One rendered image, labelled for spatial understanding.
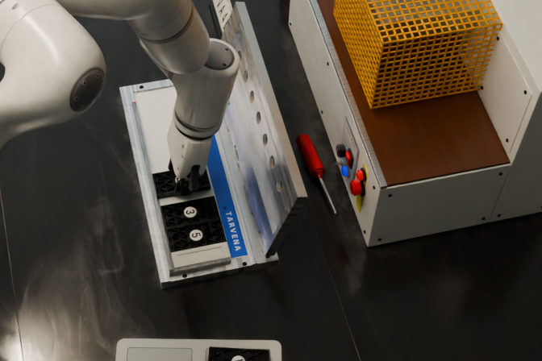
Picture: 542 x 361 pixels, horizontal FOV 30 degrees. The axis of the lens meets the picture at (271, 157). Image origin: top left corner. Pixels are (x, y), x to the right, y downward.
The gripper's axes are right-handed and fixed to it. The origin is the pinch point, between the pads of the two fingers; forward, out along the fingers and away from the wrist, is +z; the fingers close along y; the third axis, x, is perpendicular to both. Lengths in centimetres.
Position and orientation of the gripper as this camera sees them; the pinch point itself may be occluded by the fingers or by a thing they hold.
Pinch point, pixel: (181, 175)
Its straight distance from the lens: 182.3
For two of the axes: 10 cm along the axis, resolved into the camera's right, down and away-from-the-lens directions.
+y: 2.5, 7.9, -5.6
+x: 9.4, -0.5, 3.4
